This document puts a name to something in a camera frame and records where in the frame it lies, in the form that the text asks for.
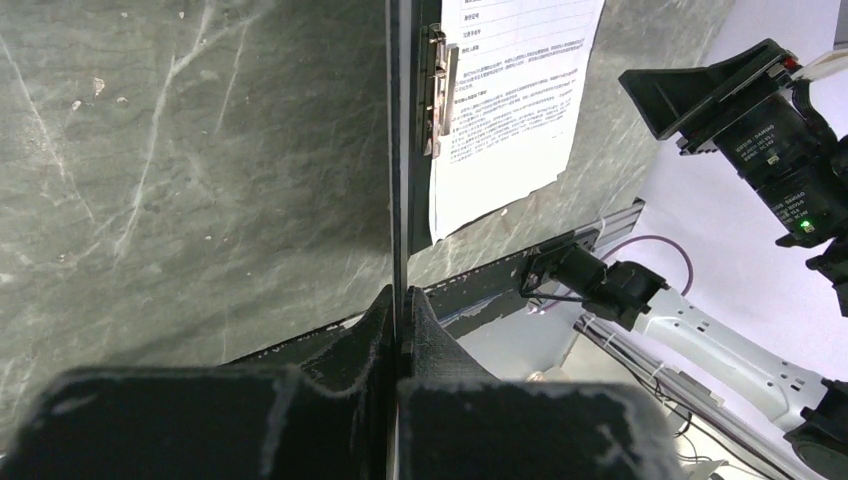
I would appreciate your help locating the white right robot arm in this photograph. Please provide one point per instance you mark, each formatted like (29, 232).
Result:
(624, 292)

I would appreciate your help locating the beige folder with black inside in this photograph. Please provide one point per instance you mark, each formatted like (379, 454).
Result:
(412, 29)

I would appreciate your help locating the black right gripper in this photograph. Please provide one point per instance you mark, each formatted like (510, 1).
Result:
(763, 122)

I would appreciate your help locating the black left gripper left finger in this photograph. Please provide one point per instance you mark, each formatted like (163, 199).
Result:
(327, 418)

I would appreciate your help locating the printed white paper sheet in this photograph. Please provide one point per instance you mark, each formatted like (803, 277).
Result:
(513, 91)

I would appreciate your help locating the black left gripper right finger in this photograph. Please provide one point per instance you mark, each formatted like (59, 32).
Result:
(456, 421)

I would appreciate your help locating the metal folder clip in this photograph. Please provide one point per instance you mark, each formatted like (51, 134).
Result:
(437, 77)

